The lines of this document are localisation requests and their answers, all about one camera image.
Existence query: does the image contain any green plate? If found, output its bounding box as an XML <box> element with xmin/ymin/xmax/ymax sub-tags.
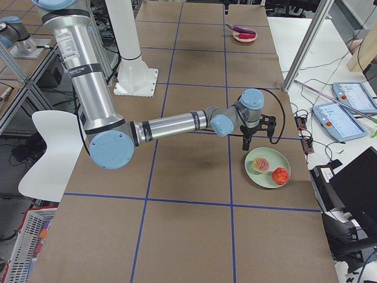
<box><xmin>244</xmin><ymin>147</ymin><xmax>291</xmax><ymax>189</ymax></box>

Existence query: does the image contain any peach fruit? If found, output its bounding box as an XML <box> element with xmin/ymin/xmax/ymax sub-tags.
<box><xmin>252</xmin><ymin>157</ymin><xmax>270</xmax><ymax>173</ymax></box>

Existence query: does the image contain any purple eggplant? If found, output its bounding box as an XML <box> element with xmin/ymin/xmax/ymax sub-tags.
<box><xmin>225</xmin><ymin>24</ymin><xmax>256</xmax><ymax>34</ymax></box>

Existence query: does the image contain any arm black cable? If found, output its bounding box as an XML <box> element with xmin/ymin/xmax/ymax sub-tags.
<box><xmin>203</xmin><ymin>87</ymin><xmax>286</xmax><ymax>145</ymax></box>

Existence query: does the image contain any teach pendant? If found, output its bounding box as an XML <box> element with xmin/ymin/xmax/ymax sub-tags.
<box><xmin>332</xmin><ymin>82</ymin><xmax>376</xmax><ymax>114</ymax></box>
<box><xmin>313</xmin><ymin>103</ymin><xmax>368</xmax><ymax>142</ymax></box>

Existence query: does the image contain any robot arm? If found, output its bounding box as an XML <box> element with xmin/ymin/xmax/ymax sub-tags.
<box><xmin>35</xmin><ymin>1</ymin><xmax>264</xmax><ymax>170</ymax></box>

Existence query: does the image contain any red pomegranate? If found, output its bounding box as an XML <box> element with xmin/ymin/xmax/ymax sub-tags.
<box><xmin>272</xmin><ymin>167</ymin><xmax>290</xmax><ymax>185</ymax></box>

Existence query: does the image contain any black laptop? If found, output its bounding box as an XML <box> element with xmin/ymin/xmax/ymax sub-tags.
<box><xmin>330</xmin><ymin>146</ymin><xmax>376</xmax><ymax>235</ymax></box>

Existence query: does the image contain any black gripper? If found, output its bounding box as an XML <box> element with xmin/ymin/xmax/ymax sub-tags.
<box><xmin>240</xmin><ymin>126</ymin><xmax>260</xmax><ymax>150</ymax></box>

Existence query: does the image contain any metal rod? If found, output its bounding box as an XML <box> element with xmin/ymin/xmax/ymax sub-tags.
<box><xmin>293</xmin><ymin>80</ymin><xmax>377</xmax><ymax>124</ymax></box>

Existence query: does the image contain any red chili pepper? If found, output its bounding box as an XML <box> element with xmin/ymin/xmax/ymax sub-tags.
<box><xmin>238</xmin><ymin>33</ymin><xmax>256</xmax><ymax>40</ymax></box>

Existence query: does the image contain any far teach pendant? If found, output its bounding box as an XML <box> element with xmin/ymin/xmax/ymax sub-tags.
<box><xmin>332</xmin><ymin>82</ymin><xmax>376</xmax><ymax>114</ymax></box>

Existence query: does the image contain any near teach pendant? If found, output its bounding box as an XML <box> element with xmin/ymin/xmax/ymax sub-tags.
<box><xmin>313</xmin><ymin>103</ymin><xmax>368</xmax><ymax>142</ymax></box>

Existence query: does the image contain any white plastic basket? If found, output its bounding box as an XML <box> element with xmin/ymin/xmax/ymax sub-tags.
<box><xmin>2</xmin><ymin>206</ymin><xmax>57</xmax><ymax>282</ymax></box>

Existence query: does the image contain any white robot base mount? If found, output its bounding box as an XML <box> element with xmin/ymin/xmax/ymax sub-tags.
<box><xmin>105</xmin><ymin>0</ymin><xmax>158</xmax><ymax>97</ymax></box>

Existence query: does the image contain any pink plate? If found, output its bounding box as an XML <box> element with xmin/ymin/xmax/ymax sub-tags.
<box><xmin>232</xmin><ymin>28</ymin><xmax>257</xmax><ymax>43</ymax></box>

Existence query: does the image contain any aluminium frame post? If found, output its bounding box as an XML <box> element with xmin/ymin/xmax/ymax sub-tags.
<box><xmin>282</xmin><ymin>0</ymin><xmax>334</xmax><ymax>93</ymax></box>

